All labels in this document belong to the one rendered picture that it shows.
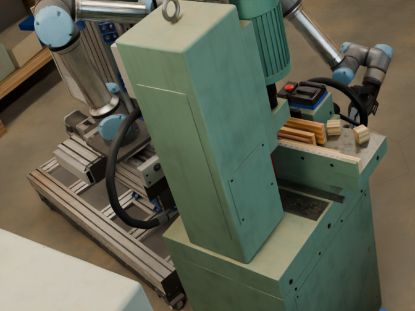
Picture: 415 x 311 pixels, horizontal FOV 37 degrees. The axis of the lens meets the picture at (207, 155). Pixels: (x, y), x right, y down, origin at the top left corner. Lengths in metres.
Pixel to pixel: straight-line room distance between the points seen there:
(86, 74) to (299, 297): 1.00
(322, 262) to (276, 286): 0.25
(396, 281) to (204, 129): 1.48
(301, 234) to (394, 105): 1.93
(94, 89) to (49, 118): 2.37
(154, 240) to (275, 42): 1.39
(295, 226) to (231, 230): 0.25
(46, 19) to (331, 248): 1.15
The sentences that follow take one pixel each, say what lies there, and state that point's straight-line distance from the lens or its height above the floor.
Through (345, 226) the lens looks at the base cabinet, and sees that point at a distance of 2.07.
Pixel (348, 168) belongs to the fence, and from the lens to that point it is 1.85.
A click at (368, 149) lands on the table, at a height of 0.90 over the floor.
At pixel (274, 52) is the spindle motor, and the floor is 1.29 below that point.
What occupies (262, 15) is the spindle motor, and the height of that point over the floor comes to 1.41.
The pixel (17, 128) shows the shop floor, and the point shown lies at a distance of 4.55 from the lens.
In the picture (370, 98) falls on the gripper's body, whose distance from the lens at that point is 2.40.
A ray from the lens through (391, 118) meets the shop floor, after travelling 3.57.
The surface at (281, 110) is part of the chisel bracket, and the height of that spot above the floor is 1.05.
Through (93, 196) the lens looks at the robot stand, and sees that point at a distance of 3.24.
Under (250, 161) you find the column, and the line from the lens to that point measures 1.66.
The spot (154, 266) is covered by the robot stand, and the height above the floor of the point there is 0.23.
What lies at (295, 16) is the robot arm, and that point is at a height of 1.11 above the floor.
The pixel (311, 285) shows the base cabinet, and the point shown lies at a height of 0.62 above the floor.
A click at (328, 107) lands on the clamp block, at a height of 0.92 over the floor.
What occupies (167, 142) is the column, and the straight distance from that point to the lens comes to 1.61.
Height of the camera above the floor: 2.14
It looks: 37 degrees down
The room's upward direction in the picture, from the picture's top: 17 degrees counter-clockwise
